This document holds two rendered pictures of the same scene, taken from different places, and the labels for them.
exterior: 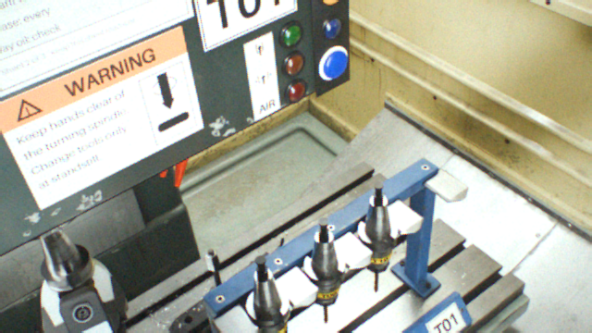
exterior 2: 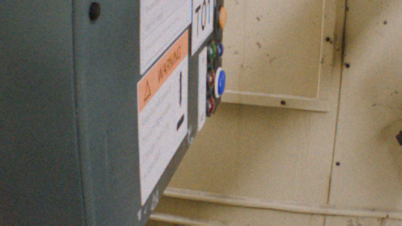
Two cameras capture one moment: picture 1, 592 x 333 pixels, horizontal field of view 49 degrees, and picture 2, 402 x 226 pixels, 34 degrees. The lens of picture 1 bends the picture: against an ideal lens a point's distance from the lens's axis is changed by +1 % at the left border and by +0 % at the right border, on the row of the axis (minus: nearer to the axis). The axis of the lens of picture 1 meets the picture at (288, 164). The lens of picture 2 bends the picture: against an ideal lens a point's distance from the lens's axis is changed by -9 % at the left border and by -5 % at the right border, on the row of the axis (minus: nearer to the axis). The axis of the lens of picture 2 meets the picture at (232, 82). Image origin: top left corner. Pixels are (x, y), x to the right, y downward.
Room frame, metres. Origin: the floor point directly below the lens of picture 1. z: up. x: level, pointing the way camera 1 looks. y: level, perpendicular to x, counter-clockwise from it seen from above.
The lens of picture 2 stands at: (0.00, 0.51, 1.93)
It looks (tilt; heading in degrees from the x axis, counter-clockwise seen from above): 20 degrees down; 312
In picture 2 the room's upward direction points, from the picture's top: 2 degrees clockwise
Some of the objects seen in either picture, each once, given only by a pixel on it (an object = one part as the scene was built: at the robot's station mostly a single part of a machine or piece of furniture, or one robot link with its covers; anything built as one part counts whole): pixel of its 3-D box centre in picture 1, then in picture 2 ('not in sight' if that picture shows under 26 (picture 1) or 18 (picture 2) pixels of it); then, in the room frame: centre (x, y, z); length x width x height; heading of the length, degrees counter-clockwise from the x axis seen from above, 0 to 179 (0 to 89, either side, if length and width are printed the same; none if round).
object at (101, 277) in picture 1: (105, 289); not in sight; (0.55, 0.26, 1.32); 0.09 x 0.03 x 0.06; 11
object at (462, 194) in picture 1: (448, 187); not in sight; (0.77, -0.27, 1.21); 0.07 x 0.05 x 0.01; 33
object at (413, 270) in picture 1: (419, 231); not in sight; (0.82, -0.24, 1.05); 0.10 x 0.05 x 0.30; 33
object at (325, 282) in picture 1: (324, 268); not in sight; (0.62, -0.04, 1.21); 0.06 x 0.06 x 0.03
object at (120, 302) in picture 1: (108, 306); not in sight; (0.50, 0.25, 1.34); 0.09 x 0.05 x 0.02; 11
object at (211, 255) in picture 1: (215, 270); not in sight; (0.84, 0.17, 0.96); 0.03 x 0.03 x 0.13
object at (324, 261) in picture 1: (324, 251); not in sight; (0.62, -0.04, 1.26); 0.04 x 0.04 x 0.07
